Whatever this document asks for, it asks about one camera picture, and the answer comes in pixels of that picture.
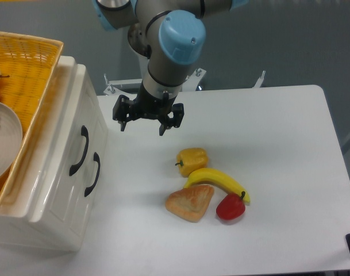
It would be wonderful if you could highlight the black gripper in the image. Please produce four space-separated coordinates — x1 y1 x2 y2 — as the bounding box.
113 85 184 136

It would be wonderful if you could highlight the triangular pastry bread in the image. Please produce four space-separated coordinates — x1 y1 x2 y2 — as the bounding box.
165 185 214 223

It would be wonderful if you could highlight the red bell pepper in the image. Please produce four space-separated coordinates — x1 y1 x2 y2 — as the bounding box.
216 191 246 221

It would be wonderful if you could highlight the black drawer handle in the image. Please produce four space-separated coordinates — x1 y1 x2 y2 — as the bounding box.
69 125 90 176
84 152 101 197

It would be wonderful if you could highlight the yellow banana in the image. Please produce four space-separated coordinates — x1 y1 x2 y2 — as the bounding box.
183 168 251 204

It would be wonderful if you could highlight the white drawer cabinet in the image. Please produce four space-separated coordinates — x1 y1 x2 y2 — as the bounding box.
0 56 108 251

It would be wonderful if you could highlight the yellow bell pepper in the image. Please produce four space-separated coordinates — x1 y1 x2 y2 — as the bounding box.
175 148 209 177

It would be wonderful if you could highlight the black top drawer handle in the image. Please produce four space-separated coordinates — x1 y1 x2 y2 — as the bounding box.
69 125 90 176

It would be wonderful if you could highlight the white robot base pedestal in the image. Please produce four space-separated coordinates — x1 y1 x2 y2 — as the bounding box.
126 22 152 87

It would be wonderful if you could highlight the grey round plate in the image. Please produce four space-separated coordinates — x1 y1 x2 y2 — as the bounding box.
0 102 23 177

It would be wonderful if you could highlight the black lower drawer handle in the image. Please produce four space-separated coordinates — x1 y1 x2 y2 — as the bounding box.
84 152 101 197

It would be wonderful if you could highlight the yellow woven basket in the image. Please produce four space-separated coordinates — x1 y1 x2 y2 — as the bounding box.
0 31 64 207

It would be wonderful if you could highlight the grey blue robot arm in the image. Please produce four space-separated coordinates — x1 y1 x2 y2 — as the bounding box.
93 1 247 135

